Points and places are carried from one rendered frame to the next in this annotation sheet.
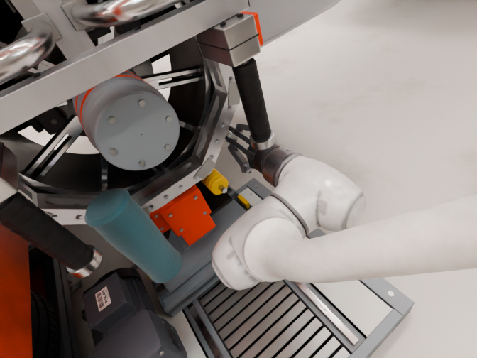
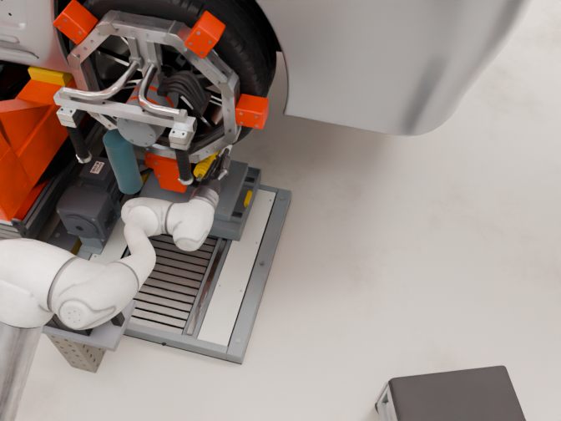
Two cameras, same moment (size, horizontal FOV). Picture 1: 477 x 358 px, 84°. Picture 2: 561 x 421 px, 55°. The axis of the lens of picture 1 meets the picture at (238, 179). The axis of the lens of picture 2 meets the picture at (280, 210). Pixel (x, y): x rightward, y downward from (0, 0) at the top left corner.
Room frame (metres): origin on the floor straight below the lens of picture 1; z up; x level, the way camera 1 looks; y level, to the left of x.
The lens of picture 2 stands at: (-0.35, -0.89, 2.04)
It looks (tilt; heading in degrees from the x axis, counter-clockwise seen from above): 54 degrees down; 33
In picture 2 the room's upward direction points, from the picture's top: 3 degrees clockwise
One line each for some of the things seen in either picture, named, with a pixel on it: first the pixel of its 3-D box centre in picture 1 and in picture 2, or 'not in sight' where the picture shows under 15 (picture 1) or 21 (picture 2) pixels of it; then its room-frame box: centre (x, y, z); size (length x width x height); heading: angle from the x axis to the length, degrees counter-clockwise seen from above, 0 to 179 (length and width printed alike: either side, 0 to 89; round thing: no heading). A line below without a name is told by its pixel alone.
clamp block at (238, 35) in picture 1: (225, 37); (183, 132); (0.41, -0.05, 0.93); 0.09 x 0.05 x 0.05; 21
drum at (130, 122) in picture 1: (123, 114); (149, 109); (0.47, 0.15, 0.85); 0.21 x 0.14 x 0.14; 21
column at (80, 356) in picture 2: not in sight; (74, 336); (-0.10, 0.12, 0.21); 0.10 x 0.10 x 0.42; 21
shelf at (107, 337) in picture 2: not in sight; (63, 310); (-0.09, 0.09, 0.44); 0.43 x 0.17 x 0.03; 111
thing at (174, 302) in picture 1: (201, 239); (197, 192); (0.70, 0.24, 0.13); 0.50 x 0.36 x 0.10; 111
